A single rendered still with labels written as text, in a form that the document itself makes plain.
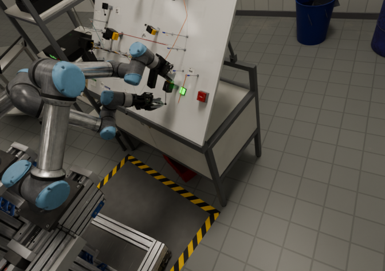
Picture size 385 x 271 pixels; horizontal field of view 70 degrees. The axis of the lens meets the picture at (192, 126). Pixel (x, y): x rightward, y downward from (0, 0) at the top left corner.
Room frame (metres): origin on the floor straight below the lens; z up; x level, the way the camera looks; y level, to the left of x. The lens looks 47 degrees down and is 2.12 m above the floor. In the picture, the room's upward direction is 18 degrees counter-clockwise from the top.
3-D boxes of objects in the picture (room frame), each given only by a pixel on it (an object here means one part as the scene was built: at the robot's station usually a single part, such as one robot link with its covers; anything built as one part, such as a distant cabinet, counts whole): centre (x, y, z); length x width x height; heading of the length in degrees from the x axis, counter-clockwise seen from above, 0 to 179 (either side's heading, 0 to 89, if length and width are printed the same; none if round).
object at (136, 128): (1.71, 0.49, 0.60); 0.55 x 0.02 x 0.39; 38
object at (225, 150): (1.67, 0.08, 0.60); 1.17 x 0.58 x 0.40; 38
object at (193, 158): (1.27, 0.15, 0.60); 0.55 x 0.03 x 0.39; 38
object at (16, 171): (0.75, 0.69, 1.33); 0.13 x 0.12 x 0.14; 48
